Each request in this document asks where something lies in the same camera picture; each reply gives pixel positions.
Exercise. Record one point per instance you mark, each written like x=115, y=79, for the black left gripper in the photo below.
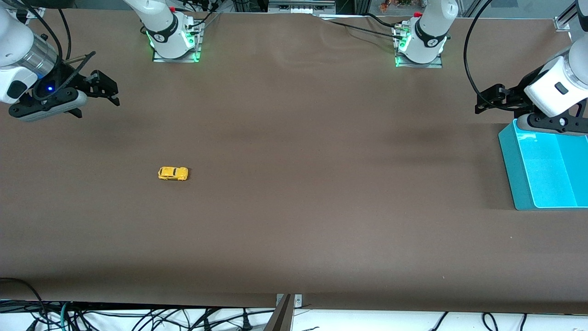
x=513, y=96

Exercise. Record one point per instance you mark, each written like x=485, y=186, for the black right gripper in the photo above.
x=72, y=79

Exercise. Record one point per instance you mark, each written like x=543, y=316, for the yellow beetle toy car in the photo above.
x=172, y=173

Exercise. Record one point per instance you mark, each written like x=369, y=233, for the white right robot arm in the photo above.
x=165, y=32

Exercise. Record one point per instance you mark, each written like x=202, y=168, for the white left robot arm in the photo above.
x=556, y=87

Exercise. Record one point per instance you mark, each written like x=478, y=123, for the teal plastic bin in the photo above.
x=546, y=174

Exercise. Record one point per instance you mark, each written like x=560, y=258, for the grey metal rack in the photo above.
x=301, y=6

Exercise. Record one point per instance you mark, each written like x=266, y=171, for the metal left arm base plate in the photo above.
x=400, y=63

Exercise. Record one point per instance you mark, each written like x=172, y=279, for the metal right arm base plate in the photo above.
x=198, y=43

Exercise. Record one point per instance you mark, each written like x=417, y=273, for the aluminium corner bracket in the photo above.
x=562, y=24

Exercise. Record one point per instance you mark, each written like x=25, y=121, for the small metal table bracket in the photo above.
x=298, y=301

